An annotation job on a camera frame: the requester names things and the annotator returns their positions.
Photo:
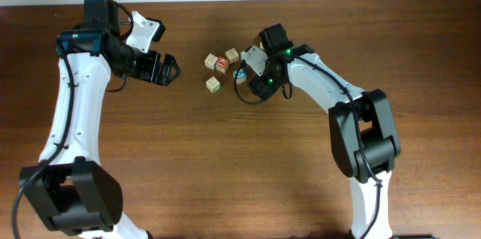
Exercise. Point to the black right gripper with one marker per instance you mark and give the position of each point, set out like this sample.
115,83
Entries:
260,89

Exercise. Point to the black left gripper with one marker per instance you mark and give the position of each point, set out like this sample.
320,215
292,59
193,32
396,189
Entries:
165,77

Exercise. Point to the wooden block blue 5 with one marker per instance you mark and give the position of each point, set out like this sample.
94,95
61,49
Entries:
240,75

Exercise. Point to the wooden block green N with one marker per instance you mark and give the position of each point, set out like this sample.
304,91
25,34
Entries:
213,84

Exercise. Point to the plain wooden picture block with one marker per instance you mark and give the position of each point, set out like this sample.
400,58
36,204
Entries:
232,55

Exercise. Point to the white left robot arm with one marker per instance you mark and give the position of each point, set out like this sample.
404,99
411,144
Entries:
68,188

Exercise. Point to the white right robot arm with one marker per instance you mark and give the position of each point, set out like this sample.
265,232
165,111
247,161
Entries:
364,138

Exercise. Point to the wooden block blue side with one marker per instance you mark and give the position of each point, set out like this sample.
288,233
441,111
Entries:
211,61

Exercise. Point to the wooden block red E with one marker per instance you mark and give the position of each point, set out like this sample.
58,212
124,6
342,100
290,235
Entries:
222,64

